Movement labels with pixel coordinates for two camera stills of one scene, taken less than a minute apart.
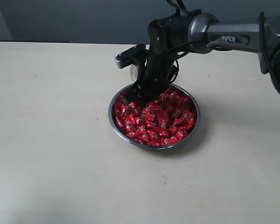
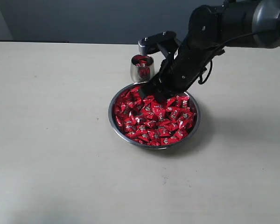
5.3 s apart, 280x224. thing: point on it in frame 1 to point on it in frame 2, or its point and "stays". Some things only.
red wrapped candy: [132, 135] stays
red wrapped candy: [155, 136] stays
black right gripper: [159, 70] to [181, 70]
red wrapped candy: [144, 137] stays
